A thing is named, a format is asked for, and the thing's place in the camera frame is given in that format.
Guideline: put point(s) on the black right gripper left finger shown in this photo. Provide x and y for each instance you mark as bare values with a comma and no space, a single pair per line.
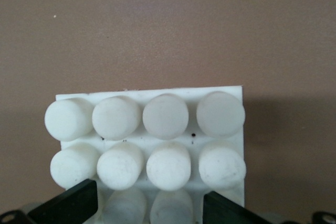
71,205

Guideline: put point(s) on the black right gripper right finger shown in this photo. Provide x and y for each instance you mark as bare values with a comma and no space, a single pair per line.
225,212

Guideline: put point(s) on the white studded base plate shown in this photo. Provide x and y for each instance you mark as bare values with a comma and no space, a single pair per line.
168,119

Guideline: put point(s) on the brown table cover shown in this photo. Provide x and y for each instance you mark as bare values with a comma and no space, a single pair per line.
157,24

